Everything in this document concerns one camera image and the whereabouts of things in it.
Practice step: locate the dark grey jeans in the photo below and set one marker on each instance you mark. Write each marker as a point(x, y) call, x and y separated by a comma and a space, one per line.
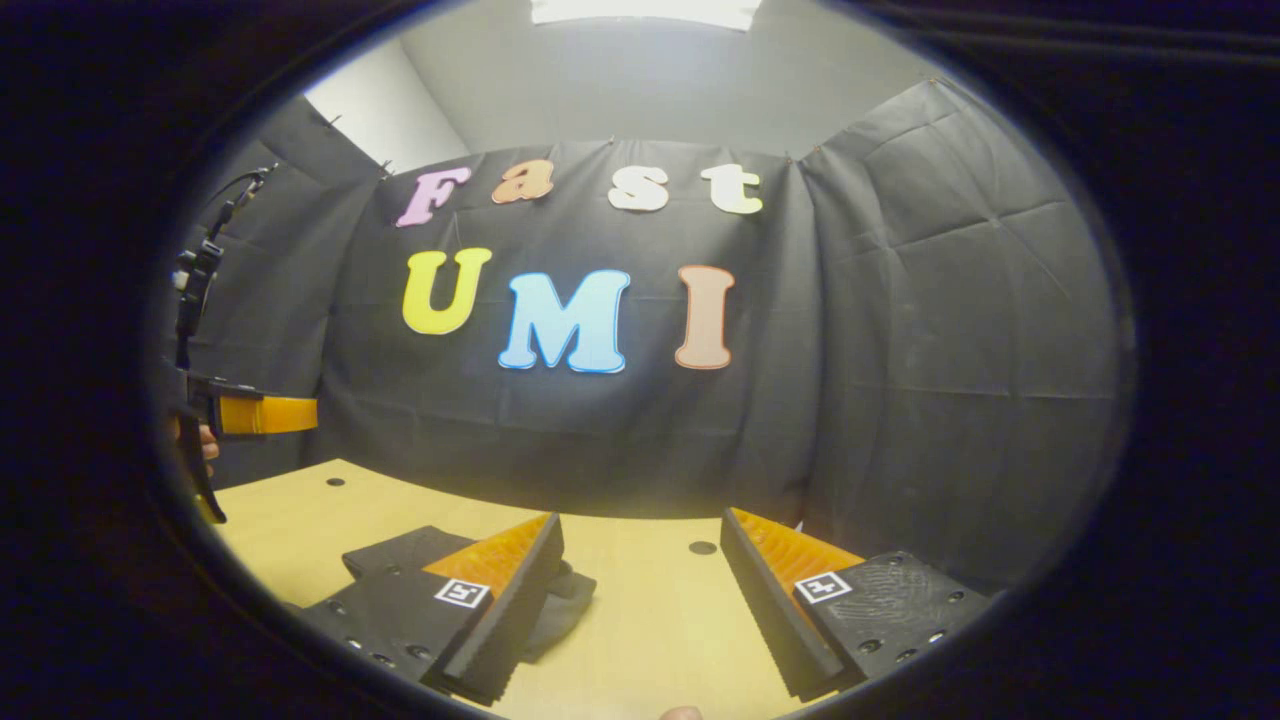
point(400, 555)

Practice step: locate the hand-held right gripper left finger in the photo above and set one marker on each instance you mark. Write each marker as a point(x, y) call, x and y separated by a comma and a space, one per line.
point(510, 615)

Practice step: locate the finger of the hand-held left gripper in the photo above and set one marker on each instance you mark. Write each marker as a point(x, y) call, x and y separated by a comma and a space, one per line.
point(270, 415)

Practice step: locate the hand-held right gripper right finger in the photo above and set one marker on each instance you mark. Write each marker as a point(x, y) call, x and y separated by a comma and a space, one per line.
point(770, 610)

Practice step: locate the ceiling light panel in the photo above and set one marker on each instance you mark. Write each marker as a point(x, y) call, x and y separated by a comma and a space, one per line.
point(645, 10)

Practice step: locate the black backdrop cloth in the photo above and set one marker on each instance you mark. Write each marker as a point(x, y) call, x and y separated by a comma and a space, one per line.
point(900, 350)

